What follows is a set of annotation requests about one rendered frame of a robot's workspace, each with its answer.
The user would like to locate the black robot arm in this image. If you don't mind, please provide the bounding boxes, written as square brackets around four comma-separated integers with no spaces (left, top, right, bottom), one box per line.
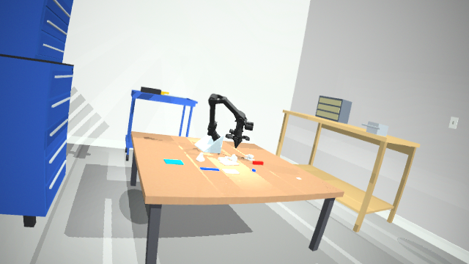
[207,94,254,141]

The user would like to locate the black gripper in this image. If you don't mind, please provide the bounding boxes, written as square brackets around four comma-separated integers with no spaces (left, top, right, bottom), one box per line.
[225,128,250,148]

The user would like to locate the cyan flat rectangular plate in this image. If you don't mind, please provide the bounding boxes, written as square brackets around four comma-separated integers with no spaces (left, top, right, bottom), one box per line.
[163,159,184,165]

